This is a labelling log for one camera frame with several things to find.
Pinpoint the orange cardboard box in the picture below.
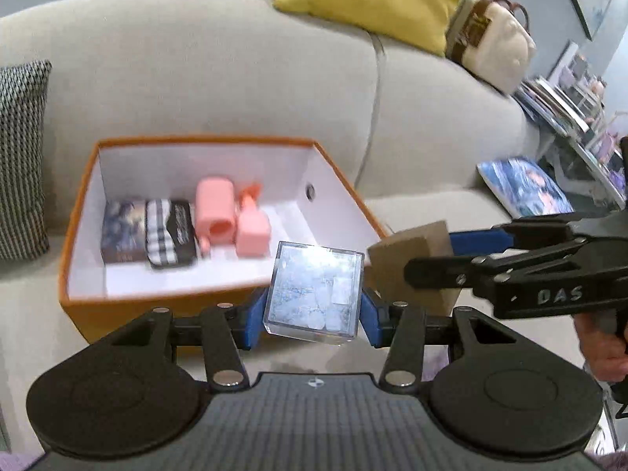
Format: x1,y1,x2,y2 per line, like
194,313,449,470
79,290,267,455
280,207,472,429
60,136,383,341

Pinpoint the pink spray bottle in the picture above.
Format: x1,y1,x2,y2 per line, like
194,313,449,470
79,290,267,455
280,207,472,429
235,183,272,258

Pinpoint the photo card box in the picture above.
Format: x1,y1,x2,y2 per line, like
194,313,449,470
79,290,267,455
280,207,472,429
100,200,146,264

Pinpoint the purple fluffy blanket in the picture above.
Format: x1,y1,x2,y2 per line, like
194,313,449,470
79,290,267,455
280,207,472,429
0,352,628,471

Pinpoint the houndstooth cushion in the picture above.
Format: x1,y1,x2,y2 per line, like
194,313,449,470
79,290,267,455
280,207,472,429
1,60,52,261

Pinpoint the right hand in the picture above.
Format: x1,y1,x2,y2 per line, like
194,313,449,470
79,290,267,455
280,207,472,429
574,314,628,383

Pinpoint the plaid black box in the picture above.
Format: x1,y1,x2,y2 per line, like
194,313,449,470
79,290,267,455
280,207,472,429
145,199,197,270

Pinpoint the cream mini suitcase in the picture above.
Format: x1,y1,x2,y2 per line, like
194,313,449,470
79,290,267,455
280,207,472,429
446,0,537,96

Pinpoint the stack of magazines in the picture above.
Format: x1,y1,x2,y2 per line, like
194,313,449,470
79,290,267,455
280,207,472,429
512,40,628,197

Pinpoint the beige sofa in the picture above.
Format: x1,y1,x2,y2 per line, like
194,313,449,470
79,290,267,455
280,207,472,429
0,0,590,452

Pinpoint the clear acrylic box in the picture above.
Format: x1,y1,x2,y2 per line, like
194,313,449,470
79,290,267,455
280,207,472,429
263,241,364,345

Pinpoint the brown cardboard cube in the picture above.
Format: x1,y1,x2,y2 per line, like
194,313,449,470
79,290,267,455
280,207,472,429
365,220,460,316

